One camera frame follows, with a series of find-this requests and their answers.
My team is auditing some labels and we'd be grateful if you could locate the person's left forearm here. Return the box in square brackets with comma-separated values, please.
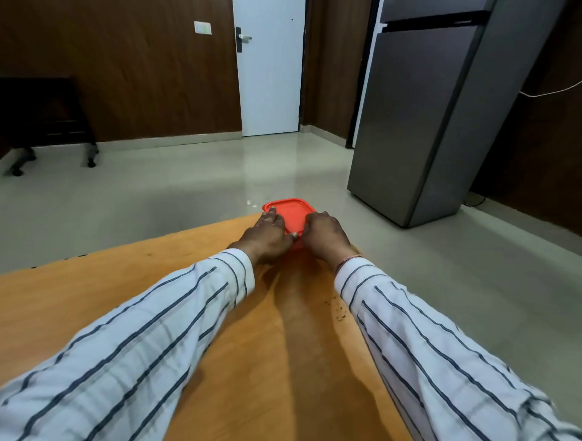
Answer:
[0, 248, 256, 441]

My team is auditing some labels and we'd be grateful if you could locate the black bench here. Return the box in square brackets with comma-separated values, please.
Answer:
[0, 76, 100, 177]

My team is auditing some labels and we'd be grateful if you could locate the person's right forearm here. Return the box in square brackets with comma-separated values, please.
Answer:
[334, 257, 582, 441]

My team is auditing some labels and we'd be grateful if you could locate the grey steel refrigerator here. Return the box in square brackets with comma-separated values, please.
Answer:
[347, 0, 567, 229]

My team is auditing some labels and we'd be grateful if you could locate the red plastic lidded container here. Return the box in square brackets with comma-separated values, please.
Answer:
[262, 197, 317, 251]

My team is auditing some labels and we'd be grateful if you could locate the white door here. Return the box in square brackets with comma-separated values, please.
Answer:
[232, 0, 306, 138]

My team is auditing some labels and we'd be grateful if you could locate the person's left hand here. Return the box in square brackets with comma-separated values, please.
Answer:
[227, 207, 299, 266]

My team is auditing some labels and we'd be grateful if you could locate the white cable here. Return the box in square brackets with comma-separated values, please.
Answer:
[519, 79, 582, 98]

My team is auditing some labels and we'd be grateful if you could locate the person's right hand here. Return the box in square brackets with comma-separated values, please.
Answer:
[303, 211, 360, 273]

